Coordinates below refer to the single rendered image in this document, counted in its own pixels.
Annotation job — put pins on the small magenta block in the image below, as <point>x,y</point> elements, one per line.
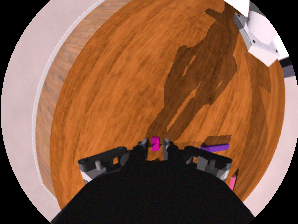
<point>155,143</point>

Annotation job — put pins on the pink rod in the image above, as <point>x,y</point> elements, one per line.
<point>232,182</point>

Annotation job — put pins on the purple rod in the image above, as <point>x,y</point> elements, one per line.
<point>215,148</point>

